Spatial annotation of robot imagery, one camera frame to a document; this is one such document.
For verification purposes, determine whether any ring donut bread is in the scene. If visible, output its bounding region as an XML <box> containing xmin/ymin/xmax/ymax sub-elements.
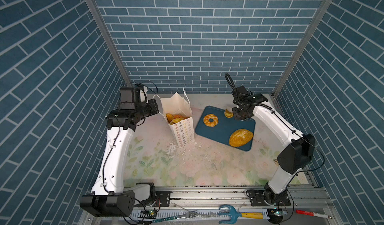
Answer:
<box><xmin>203</xmin><ymin>114</ymin><xmax>219</xmax><ymax>127</ymax></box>

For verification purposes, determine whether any triangular toast slice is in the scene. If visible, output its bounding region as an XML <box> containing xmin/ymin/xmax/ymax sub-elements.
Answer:
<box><xmin>166</xmin><ymin>113</ymin><xmax>174</xmax><ymax>124</ymax></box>

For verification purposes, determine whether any aluminium rail frame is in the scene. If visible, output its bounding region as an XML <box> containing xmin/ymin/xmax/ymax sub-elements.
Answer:
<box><xmin>80</xmin><ymin>185</ymin><xmax>342</xmax><ymax>225</ymax></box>

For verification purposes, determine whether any red white marker pen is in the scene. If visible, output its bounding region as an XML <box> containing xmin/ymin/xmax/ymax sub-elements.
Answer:
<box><xmin>296</xmin><ymin>210</ymin><xmax>332</xmax><ymax>219</ymax></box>

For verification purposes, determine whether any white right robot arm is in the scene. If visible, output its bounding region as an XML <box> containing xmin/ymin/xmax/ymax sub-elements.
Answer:
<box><xmin>232</xmin><ymin>86</ymin><xmax>316</xmax><ymax>205</ymax></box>

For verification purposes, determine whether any large sesame bread loaf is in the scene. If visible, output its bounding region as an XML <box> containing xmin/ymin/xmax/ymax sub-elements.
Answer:
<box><xmin>229</xmin><ymin>129</ymin><xmax>254</xmax><ymax>147</ymax></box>

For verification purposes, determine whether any small round muffin bread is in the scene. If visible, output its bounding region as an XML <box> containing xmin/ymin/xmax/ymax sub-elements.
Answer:
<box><xmin>225</xmin><ymin>109</ymin><xmax>234</xmax><ymax>118</ymax></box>

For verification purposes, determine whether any metal fork green handle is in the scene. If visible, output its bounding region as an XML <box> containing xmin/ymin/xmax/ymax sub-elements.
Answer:
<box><xmin>152</xmin><ymin>211</ymin><xmax>198</xmax><ymax>223</ymax></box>

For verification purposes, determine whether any black corrugated cable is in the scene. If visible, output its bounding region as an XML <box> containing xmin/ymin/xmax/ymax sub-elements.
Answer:
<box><xmin>224</xmin><ymin>72</ymin><xmax>241</xmax><ymax>100</ymax></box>

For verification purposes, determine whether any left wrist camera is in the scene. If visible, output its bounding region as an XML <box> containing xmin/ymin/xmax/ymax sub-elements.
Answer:
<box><xmin>119</xmin><ymin>83</ymin><xmax>148</xmax><ymax>110</ymax></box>

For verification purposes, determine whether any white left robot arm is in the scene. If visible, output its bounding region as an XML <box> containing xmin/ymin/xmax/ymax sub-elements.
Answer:
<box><xmin>80</xmin><ymin>99</ymin><xmax>159</xmax><ymax>217</ymax></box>

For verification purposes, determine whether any white paper bag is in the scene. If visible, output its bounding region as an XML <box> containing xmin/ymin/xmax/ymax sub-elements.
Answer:
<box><xmin>153</xmin><ymin>89</ymin><xmax>195</xmax><ymax>147</ymax></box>

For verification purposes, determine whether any dark teal tray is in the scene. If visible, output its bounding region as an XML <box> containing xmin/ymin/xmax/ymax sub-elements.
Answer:
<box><xmin>195</xmin><ymin>106</ymin><xmax>256</xmax><ymax>146</ymax></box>

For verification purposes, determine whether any teal yellow garden fork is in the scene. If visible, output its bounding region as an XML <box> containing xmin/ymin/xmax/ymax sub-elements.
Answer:
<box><xmin>218</xmin><ymin>205</ymin><xmax>264</xmax><ymax>224</ymax></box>

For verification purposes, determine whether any long croissant bread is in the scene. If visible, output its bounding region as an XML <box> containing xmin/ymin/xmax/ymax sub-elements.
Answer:
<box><xmin>170</xmin><ymin>117</ymin><xmax>185</xmax><ymax>125</ymax></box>

